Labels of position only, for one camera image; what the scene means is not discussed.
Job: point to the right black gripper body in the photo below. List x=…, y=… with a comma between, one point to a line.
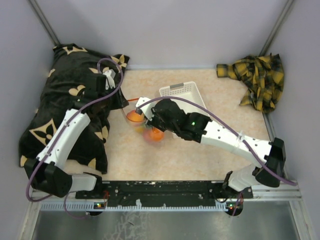
x=157, y=122

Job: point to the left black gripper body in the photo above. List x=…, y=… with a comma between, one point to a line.
x=111, y=103

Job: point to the peach fruit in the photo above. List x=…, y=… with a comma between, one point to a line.
x=135, y=118

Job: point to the orange fruit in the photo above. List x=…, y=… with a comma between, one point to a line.
x=155, y=135

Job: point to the clear zip top bag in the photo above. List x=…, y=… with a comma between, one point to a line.
x=131, y=107

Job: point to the yellow lemon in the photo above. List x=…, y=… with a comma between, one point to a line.
x=140, y=129

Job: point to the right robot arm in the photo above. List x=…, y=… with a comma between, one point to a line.
x=267, y=157

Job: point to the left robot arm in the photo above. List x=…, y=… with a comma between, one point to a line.
x=46, y=171

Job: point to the black floral pillow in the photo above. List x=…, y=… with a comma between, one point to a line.
x=65, y=85

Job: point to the white plastic basket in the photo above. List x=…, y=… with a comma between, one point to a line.
x=189, y=99

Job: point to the yellow plaid cloth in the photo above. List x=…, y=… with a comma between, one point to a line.
x=263, y=76

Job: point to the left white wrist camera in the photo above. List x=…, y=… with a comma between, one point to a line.
x=110, y=82

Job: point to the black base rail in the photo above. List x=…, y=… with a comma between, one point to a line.
x=160, y=193

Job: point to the left corner post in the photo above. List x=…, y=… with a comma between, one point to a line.
x=44, y=21

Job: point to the corner post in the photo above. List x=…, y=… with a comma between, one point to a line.
x=44, y=21
x=285, y=12

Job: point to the right corner post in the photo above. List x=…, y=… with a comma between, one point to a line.
x=285, y=12

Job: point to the aluminium frame bar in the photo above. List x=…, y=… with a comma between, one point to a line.
x=233, y=207

